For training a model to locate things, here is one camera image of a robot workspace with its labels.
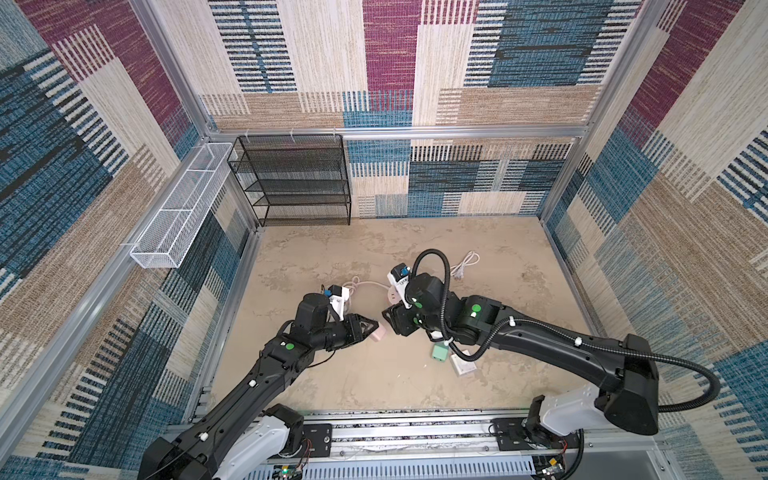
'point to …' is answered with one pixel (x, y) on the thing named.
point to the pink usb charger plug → (378, 334)
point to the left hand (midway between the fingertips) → (376, 323)
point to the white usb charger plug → (462, 366)
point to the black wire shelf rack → (294, 179)
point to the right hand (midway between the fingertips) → (394, 315)
